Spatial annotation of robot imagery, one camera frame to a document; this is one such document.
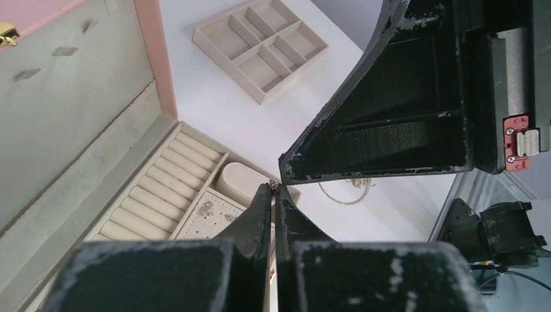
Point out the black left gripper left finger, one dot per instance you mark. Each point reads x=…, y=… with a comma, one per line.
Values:
x=229, y=272

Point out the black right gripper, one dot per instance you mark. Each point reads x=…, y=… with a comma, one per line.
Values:
x=402, y=110

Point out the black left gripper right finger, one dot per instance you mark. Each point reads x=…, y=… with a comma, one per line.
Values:
x=317, y=273

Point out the small silver earring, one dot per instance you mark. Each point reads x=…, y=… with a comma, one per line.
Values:
x=205, y=210

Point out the pink jewelry box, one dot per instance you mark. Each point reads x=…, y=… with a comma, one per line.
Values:
x=86, y=99

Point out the beige oval watch pillow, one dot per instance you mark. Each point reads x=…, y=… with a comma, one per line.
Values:
x=239, y=182

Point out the beige divided tray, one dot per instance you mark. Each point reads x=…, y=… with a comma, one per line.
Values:
x=261, y=45

